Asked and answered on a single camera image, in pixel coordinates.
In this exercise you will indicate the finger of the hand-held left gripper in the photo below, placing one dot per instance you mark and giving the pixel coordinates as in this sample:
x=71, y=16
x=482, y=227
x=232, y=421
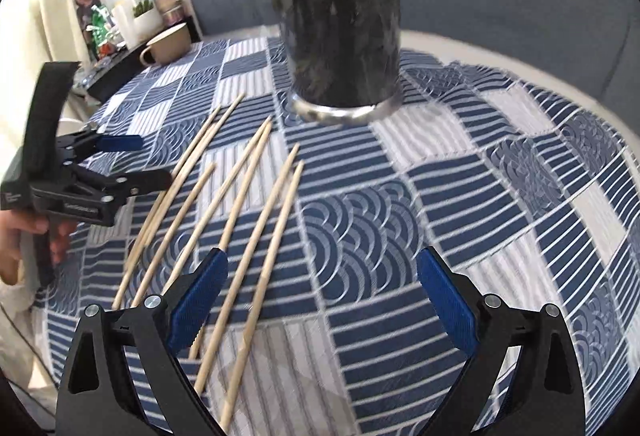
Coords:
x=145, y=181
x=120, y=144

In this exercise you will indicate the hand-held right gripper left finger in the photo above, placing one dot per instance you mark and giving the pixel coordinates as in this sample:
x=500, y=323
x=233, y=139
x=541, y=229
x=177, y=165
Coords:
x=200, y=296

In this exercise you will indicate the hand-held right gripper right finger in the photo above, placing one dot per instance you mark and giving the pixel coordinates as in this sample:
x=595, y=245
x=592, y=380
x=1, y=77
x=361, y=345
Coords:
x=447, y=301

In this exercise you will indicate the row of wooden chopsticks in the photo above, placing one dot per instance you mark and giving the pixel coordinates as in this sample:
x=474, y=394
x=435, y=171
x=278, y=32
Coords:
x=256, y=142

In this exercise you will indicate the black marbled utensil holder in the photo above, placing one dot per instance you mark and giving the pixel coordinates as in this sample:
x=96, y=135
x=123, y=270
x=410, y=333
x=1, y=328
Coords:
x=340, y=16

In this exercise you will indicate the person's left hand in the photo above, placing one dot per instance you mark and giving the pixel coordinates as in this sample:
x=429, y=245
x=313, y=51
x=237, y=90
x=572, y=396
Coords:
x=12, y=226

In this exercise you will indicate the black side table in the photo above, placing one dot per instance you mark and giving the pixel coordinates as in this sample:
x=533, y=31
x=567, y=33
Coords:
x=117, y=76

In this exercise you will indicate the beige ceramic mug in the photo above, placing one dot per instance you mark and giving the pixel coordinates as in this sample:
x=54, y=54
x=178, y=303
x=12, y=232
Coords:
x=167, y=46

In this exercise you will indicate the white curtain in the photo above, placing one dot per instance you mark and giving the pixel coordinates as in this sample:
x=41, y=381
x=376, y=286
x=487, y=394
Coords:
x=35, y=66

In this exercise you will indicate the blue white patterned tablecloth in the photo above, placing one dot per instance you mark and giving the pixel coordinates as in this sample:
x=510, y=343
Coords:
x=360, y=226

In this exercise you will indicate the green glass bottle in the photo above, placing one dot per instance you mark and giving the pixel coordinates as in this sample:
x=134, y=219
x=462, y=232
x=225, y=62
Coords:
x=100, y=29

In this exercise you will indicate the white planter with green plant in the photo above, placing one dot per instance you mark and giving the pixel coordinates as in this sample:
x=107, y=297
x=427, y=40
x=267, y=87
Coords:
x=145, y=24

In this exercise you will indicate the stacked pink round tins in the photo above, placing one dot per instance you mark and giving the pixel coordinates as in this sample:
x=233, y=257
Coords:
x=170, y=9

